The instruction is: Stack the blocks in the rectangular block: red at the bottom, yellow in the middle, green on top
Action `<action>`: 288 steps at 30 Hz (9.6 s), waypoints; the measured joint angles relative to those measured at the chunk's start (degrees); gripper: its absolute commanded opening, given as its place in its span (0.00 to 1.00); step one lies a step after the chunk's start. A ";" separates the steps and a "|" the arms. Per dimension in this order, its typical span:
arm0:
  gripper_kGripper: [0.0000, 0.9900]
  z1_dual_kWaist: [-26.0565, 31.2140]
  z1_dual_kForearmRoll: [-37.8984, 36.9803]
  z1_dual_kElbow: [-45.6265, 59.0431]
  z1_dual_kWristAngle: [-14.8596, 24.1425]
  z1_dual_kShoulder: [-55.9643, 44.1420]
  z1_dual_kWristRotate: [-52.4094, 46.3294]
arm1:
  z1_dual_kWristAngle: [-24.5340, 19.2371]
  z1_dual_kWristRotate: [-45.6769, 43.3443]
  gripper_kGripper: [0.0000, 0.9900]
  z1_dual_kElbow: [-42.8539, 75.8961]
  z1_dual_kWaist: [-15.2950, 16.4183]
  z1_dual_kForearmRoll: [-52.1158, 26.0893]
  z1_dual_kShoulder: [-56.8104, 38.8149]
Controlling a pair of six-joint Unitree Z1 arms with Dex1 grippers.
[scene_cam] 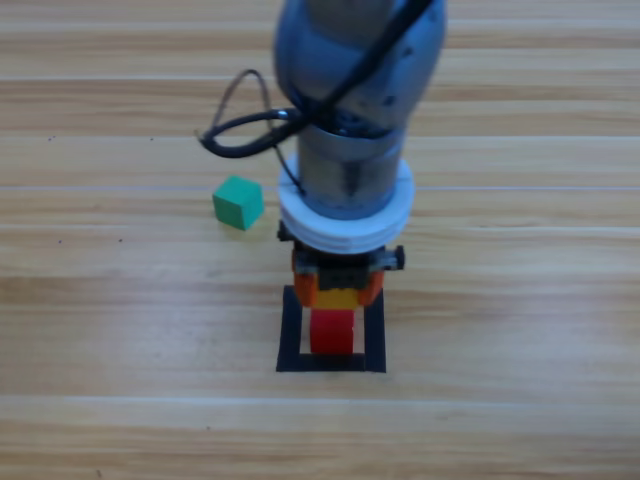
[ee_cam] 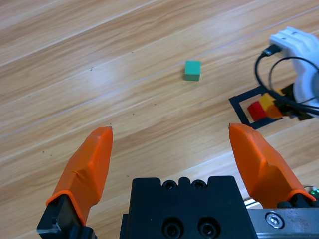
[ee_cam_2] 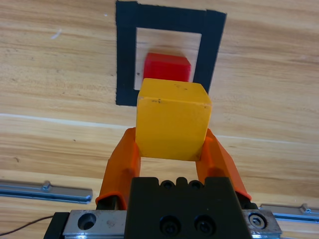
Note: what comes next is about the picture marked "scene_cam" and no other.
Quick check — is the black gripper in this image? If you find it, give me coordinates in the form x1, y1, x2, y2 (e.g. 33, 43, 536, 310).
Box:
276, 222, 407, 309

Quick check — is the yellow cube block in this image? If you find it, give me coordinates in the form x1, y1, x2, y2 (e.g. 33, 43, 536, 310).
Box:
313, 288, 362, 314

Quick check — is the red cube block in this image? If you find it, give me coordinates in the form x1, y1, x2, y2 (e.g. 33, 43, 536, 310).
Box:
308, 309, 357, 357

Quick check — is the green cube block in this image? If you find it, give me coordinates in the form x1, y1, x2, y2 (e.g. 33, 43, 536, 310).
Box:
211, 174, 265, 232

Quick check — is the black tape square outline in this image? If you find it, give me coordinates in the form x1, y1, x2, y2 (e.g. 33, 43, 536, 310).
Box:
275, 284, 388, 374

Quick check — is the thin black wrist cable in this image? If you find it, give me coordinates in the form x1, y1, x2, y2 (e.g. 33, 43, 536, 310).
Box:
274, 142, 309, 197

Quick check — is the thin dark wire loop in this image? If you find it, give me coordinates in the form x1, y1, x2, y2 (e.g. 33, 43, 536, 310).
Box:
212, 68, 274, 139

